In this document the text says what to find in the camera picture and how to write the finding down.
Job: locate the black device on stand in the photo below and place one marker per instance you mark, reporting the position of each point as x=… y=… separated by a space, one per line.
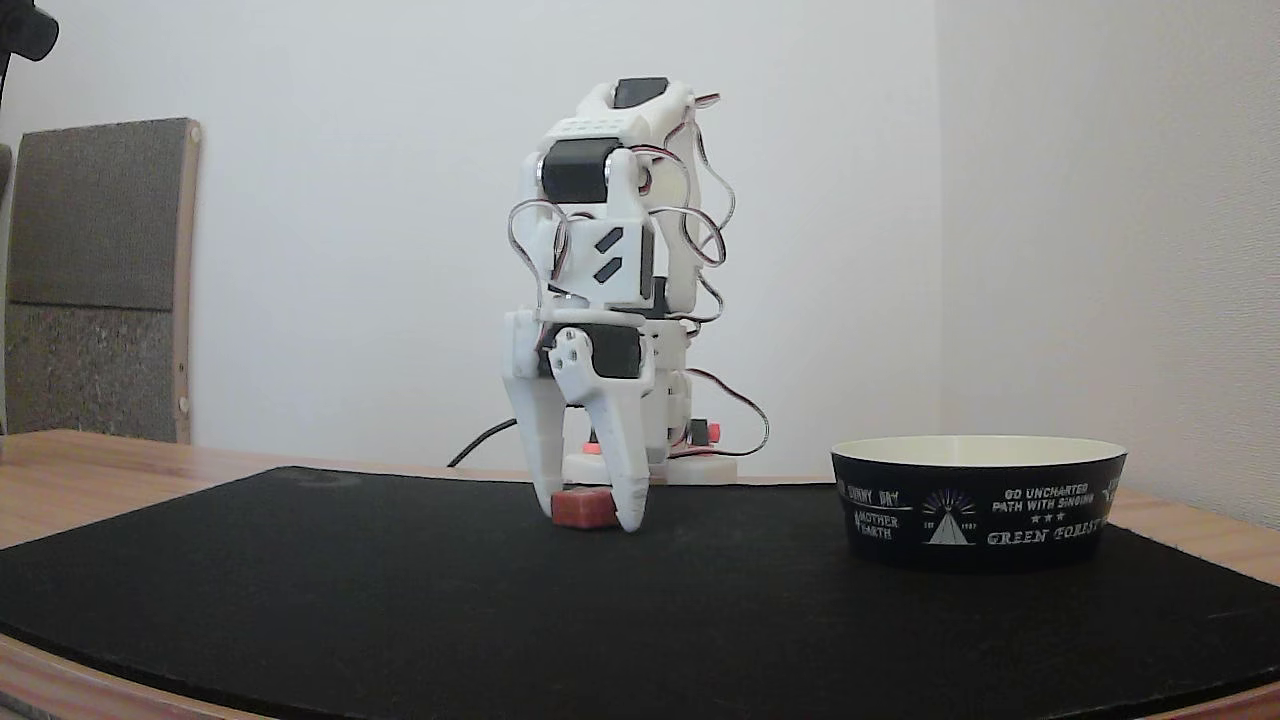
x=28 y=30

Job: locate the black table mat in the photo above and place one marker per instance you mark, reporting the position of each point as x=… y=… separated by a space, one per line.
x=450 y=620

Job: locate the grey board with wooden edge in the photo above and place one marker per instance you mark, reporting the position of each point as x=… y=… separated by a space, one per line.
x=95 y=290

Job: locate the black printed paper bowl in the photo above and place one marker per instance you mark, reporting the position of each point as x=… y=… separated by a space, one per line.
x=975 y=505

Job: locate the red toy block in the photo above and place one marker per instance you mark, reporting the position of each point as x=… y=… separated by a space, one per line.
x=585 y=508

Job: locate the red and black clamp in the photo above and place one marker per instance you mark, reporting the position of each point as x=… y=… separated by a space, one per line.
x=593 y=444
x=703 y=433

